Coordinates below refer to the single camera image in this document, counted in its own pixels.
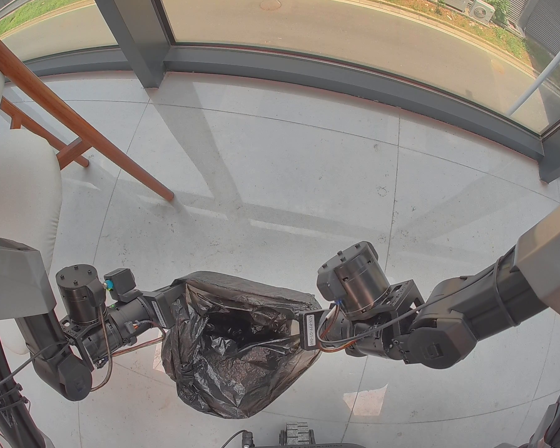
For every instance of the wooden chair with white cushions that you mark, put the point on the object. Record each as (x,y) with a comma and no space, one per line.
(23,194)

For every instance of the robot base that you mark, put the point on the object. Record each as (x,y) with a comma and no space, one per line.
(298,434)

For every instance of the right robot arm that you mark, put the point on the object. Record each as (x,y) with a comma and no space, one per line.
(485,297)

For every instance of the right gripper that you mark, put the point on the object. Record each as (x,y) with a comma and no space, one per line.
(329,332)

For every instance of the window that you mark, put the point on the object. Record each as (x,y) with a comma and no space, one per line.
(308,31)

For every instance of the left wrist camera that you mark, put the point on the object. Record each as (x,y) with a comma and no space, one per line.
(123,283)

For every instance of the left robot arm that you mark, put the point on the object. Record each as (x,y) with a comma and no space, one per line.
(14,273)

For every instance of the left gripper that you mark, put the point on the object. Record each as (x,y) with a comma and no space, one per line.
(142,313)

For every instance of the black plastic bag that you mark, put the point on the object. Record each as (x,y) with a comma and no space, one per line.
(233,371)

